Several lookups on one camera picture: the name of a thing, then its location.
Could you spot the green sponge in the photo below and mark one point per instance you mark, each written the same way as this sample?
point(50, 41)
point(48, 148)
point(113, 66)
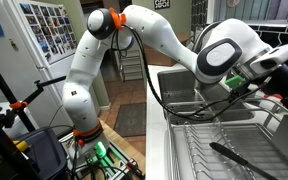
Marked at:
point(234, 81)

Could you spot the grey utensil holder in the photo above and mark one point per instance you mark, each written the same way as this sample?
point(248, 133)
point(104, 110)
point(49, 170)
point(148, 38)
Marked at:
point(284, 140)

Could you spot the stainless steel sink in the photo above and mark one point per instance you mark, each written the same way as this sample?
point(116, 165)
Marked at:
point(177, 86)

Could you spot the white door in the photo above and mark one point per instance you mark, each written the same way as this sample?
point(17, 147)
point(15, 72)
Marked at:
point(0, 66)

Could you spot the robot base controller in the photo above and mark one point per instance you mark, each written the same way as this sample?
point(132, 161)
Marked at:
point(100, 153)

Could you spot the black camera tripod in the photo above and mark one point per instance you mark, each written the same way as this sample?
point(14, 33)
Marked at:
point(4, 146)

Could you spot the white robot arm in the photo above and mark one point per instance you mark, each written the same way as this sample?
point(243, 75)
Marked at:
point(84, 83)

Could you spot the red orange scraper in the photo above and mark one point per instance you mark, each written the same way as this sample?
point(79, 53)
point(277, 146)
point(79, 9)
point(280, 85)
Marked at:
point(272, 96)

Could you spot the black white patterned picture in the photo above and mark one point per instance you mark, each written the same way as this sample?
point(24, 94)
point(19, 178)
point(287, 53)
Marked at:
point(162, 4)

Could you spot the dark blue plastic bin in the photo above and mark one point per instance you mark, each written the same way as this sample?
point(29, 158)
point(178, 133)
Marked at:
point(47, 150)

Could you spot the black stand with orange clamp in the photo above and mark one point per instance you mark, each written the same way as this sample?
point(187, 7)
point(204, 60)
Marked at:
point(17, 105)

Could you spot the photo sheet on refrigerator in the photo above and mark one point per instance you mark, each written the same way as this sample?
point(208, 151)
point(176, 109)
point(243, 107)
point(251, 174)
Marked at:
point(47, 30)

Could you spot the dark door mat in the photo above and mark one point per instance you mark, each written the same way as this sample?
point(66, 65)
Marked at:
point(130, 120)

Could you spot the wooden table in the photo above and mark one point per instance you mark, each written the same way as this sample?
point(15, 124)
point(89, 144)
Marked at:
point(124, 143)

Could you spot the kitchen window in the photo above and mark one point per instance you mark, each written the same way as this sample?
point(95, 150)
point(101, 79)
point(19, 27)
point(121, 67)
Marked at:
point(257, 10)

